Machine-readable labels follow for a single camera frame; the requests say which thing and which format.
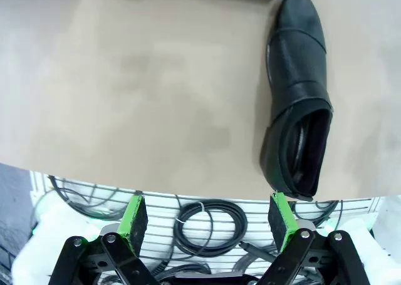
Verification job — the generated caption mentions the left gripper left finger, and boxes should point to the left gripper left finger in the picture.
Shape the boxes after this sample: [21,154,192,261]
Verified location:
[49,194,158,285]

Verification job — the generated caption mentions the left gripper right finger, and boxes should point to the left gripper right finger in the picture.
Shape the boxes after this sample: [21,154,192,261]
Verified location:
[258,190,371,285]

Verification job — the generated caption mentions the black leather shoe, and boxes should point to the black leather shoe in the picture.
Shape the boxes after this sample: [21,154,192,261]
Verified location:
[259,0,335,202]

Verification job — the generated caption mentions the white wire grid rack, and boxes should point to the white wire grid rack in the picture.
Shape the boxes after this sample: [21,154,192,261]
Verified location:
[29,168,387,285]

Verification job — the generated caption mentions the coiled black cable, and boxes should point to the coiled black cable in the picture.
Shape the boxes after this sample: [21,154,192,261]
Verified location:
[172,201,249,257]

